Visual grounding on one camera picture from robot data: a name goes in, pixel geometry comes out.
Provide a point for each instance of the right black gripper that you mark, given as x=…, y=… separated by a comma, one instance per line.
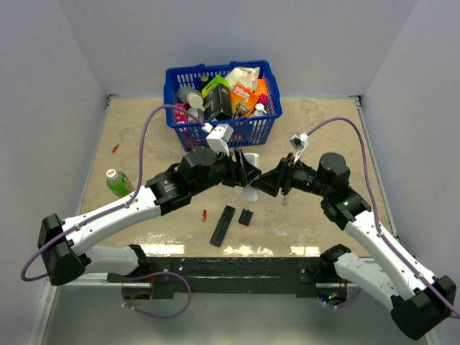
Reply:
x=282, y=175

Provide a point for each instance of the orange label bottle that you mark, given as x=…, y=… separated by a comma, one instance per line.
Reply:
x=197, y=114

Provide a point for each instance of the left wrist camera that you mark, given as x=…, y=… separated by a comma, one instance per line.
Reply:
x=218, y=137

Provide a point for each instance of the blue plastic basket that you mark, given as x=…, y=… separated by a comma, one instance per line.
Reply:
x=245, y=131

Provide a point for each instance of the black battery cover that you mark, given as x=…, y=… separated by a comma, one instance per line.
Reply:
x=245, y=217

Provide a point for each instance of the white red remote control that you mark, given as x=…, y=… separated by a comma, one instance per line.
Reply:
x=249, y=193

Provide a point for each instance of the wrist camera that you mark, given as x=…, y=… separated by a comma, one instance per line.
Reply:
x=299, y=141
x=218, y=137

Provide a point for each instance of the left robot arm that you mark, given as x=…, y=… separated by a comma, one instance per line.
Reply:
x=71, y=247

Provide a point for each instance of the crumpled white paper bag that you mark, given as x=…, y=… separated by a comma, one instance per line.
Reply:
x=247, y=77

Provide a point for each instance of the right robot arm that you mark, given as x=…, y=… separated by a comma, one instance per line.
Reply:
x=417, y=299

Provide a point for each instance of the grey white bottle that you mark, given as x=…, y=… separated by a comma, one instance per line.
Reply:
x=191, y=98

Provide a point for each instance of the green orange drink bottle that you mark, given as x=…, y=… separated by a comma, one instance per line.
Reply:
x=118, y=183

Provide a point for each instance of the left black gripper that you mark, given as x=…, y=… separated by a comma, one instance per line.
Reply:
x=242, y=172

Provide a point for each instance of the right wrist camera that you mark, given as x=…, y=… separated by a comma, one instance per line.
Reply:
x=299, y=141

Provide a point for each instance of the pink packet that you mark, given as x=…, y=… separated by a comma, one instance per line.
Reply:
x=178, y=114

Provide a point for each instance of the black green carton box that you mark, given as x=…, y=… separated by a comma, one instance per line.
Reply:
x=217, y=100

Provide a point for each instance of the black remote control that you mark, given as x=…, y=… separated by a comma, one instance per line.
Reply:
x=222, y=226

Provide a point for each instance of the orange Gillette razor box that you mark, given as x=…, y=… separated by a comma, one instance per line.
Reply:
x=243, y=101

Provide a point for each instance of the white pump bottle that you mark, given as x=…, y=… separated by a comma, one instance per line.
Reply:
x=259, y=109

